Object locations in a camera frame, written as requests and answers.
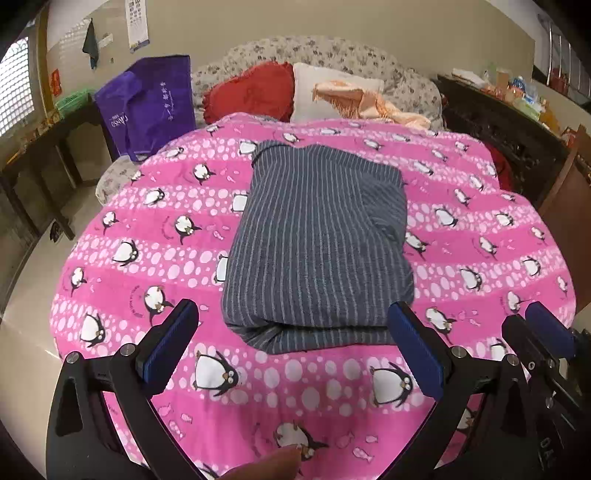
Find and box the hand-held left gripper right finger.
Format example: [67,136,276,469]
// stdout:
[387,301,546,480]

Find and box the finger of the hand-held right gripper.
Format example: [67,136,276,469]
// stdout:
[502,314,555,374]
[525,302,578,358]

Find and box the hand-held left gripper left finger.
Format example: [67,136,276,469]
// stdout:
[45,298,204,480]

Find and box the grey striped coat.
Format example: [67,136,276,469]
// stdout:
[222,141,415,355]

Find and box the person's left hand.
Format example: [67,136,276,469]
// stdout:
[221,445,306,480]

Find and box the pink penguin print blanket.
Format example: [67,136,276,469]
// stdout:
[50,113,577,480]

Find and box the brown wooden panel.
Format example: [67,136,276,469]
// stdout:
[538,124,591,241]

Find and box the red cloth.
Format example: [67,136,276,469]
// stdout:
[482,143,514,191]

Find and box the floral bed sheet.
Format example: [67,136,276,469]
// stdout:
[95,157,144,204]

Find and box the dark carved wooden cabinet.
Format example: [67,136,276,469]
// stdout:
[436,74,571,208]

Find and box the pile of assorted packets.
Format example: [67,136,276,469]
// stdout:
[452,67,573,134]

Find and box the purple shopping bag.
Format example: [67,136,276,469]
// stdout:
[95,55,197,162]

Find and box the dark wooden table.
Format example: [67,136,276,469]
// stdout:
[0,99,116,241]

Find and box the peach fringed cloth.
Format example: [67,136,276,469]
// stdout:
[311,79,432,132]

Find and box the green plastic basket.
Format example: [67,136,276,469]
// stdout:
[55,89,90,114]

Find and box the red pillow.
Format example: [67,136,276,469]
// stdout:
[202,61,296,124]

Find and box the chrome metal rack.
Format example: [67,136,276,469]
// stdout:
[533,14,591,100]

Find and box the white pillow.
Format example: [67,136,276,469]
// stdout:
[290,62,385,124]

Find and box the window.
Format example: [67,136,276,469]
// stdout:
[0,37,35,139]

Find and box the dark hanging cloth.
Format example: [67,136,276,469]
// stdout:
[82,19,100,70]

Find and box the wall calendar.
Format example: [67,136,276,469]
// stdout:
[124,0,151,51]

